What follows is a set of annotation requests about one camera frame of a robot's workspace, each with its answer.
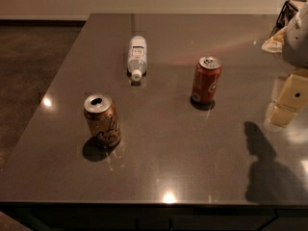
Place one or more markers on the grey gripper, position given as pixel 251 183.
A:
pixel 297 39

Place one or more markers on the red coke can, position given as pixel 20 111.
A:
pixel 205 80

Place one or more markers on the orange LaCroix can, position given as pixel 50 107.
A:
pixel 101 117

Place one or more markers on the crumpled snack bag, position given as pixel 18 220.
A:
pixel 274 43

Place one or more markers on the clear plastic water bottle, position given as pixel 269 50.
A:
pixel 137 58

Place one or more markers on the black wire basket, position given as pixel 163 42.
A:
pixel 288 11

